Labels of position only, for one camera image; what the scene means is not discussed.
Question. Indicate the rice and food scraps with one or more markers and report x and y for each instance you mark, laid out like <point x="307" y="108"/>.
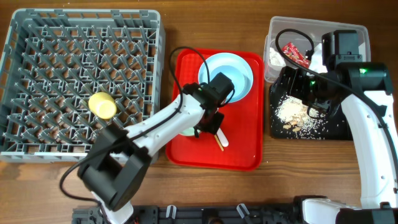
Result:
<point x="291" y="119"/>

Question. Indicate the white plastic fork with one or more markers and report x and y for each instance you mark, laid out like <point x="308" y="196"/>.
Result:
<point x="222" y="138"/>

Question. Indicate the red plastic tray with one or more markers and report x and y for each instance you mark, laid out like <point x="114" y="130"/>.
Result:
<point x="242" y="125"/>

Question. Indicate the yellow plastic cup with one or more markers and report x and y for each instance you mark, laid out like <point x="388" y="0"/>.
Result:
<point x="102" y="105"/>

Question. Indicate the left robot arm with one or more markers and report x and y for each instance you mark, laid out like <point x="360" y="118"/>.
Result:
<point x="117" y="164"/>

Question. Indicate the light blue bowl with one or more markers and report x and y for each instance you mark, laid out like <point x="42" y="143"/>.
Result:
<point x="238" y="74"/>

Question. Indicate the grey dishwasher rack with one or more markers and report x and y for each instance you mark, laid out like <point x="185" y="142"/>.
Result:
<point x="55" y="59"/>

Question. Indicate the white napkin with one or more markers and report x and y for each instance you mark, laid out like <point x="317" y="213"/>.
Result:
<point x="275" y="58"/>

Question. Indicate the wooden chopstick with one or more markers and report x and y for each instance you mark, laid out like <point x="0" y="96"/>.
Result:
<point x="219" y="143"/>

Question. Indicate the black tray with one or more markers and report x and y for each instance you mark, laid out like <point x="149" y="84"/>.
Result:
<point x="337" y="127"/>

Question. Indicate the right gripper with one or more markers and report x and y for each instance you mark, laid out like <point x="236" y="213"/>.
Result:
<point x="297" y="76"/>

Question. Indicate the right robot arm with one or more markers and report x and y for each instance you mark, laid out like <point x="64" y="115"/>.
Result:
<point x="364" y="92"/>

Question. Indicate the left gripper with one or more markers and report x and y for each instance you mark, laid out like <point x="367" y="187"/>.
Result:
<point x="218" y="119"/>

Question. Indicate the red sauce packet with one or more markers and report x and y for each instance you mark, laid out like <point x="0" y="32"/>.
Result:
<point x="293" y="53"/>

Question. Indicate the light blue plate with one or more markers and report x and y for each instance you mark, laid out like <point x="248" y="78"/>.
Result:
<point x="222" y="59"/>

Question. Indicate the green saucer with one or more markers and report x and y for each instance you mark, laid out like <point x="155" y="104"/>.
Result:
<point x="190" y="132"/>

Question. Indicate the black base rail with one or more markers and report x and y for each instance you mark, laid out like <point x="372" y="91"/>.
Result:
<point x="242" y="213"/>

